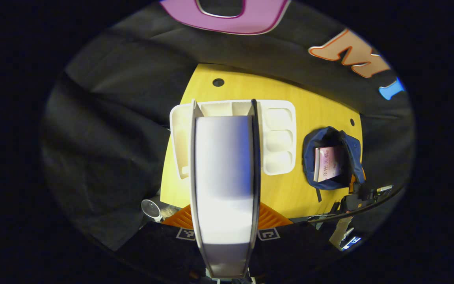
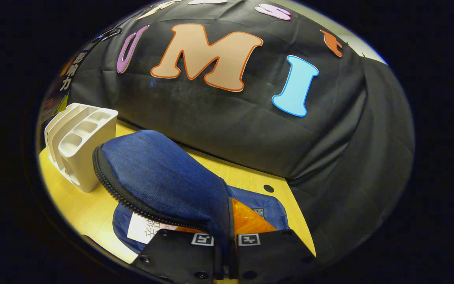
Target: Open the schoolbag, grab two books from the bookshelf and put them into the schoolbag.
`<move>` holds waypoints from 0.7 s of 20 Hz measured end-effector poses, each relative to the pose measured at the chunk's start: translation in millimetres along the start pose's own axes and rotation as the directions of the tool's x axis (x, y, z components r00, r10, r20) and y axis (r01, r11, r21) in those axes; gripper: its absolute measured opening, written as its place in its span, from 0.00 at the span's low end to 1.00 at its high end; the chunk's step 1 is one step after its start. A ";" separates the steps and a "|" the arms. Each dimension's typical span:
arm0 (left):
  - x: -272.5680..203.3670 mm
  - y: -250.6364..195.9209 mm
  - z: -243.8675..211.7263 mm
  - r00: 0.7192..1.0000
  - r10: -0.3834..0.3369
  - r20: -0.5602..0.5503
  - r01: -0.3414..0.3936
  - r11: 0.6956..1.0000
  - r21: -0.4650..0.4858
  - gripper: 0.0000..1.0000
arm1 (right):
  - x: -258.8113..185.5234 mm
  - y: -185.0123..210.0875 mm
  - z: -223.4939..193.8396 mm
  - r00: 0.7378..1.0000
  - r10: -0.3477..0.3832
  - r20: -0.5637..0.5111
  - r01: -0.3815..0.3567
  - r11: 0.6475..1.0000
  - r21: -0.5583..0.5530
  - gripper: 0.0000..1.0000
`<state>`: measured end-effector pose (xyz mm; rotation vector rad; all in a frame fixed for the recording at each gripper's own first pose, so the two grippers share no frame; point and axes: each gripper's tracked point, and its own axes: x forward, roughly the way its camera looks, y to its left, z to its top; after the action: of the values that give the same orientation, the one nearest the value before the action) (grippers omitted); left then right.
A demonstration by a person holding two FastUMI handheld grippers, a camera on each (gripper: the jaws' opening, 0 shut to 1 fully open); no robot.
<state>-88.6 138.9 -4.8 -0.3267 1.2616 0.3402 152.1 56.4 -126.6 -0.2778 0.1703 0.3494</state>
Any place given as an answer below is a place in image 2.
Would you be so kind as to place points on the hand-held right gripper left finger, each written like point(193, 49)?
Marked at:
point(179, 260)

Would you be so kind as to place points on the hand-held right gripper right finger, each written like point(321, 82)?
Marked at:
point(274, 260)

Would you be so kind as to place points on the blue schoolbag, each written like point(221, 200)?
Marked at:
point(164, 169)

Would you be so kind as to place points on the white plastic bookshelf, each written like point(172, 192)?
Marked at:
point(89, 157)

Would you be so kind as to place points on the black cover book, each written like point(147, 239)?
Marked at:
point(66, 85)

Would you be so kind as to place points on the round black table grommet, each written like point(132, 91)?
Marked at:
point(268, 188)

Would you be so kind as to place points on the black backdrop cloth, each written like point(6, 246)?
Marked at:
point(231, 130)

